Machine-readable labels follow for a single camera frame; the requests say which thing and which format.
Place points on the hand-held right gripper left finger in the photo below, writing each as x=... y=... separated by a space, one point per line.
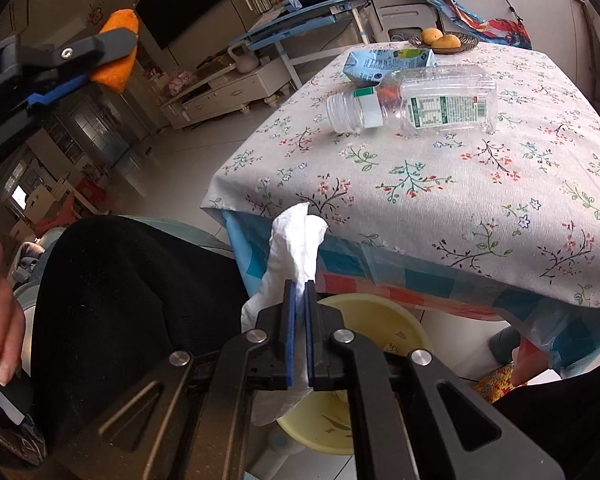
x=294 y=340

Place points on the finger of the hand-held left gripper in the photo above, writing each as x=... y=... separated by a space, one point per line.
x=80 y=50
x=55 y=92

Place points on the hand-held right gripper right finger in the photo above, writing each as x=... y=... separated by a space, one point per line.
x=325 y=355

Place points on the yellow plastic basin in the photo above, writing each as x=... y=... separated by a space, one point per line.
x=375 y=320

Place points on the white tissue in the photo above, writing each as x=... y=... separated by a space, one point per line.
x=295 y=245

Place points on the clear plastic bottle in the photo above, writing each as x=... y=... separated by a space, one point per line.
x=430 y=102

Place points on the blue drink carton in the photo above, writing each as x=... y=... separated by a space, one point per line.
x=380 y=62

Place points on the red hanging ornament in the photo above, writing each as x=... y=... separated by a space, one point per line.
x=95 y=12

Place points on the pink floral ornament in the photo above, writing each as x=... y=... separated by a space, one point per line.
x=180 y=82

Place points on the black television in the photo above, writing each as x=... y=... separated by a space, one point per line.
x=180 y=0

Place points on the checkered plastic table cover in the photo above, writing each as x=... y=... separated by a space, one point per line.
x=430 y=290

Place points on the white TV stand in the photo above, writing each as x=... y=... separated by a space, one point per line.
x=225 y=92

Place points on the red yellow patterned cloth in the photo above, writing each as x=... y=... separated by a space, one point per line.
x=495 y=382

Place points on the person's left leg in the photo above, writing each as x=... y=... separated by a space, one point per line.
x=130 y=285

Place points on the person's leg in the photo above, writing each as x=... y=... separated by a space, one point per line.
x=130 y=285
x=570 y=420

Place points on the floral tablecloth table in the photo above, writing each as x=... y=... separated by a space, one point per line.
x=430 y=185

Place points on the blue study desk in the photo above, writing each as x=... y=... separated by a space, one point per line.
x=300 y=15

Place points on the person's right leg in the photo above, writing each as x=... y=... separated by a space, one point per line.
x=570 y=420

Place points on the yellow mango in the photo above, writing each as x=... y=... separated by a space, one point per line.
x=449 y=42
x=431 y=36

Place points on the glass fruit plate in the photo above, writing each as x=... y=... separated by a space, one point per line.
x=467 y=42

